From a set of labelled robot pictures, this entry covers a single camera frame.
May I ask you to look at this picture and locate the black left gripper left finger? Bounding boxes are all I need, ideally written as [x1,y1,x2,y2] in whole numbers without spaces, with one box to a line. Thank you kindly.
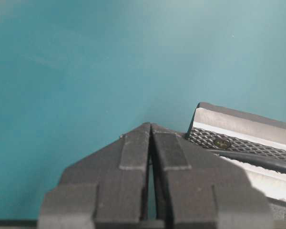
[38,123,151,229]

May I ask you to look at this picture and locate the black USB cable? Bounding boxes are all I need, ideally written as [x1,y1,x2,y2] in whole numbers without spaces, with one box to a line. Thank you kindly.
[214,149,286,177]

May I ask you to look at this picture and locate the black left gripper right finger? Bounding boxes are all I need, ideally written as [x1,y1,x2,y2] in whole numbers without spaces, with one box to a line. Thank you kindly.
[151,124,274,229]

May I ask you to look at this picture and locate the black metal bench vise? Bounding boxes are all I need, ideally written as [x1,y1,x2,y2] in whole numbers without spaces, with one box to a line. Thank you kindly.
[186,102,286,229]

